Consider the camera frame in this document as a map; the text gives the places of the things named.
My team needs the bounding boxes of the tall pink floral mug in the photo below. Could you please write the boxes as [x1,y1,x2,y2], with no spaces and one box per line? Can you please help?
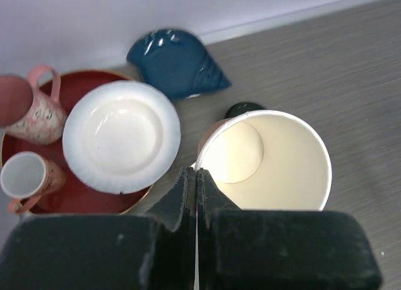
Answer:
[1,65,67,145]

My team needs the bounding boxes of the white paper plate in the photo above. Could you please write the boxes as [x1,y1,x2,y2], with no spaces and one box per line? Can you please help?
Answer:
[62,81,181,194]

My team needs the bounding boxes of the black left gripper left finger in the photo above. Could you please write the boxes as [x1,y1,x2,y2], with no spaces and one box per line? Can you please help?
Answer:
[1,167,196,289]

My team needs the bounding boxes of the red round tray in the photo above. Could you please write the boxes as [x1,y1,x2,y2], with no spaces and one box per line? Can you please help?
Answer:
[1,70,153,215]

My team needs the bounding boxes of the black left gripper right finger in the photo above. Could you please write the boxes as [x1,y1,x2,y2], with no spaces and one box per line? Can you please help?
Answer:
[197,169,382,289]

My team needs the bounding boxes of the brown paper cup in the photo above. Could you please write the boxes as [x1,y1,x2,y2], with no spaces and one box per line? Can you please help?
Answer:
[207,110,332,211]

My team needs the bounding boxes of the stacked brown paper cups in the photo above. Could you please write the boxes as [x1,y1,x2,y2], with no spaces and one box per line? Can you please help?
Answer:
[192,119,229,171]

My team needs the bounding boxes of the small pink floral mug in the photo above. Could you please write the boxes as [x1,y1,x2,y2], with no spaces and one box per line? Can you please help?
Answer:
[1,152,66,214]

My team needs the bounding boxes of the stack of black lids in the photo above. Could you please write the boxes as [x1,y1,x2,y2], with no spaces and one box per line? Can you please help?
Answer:
[224,101,266,119]

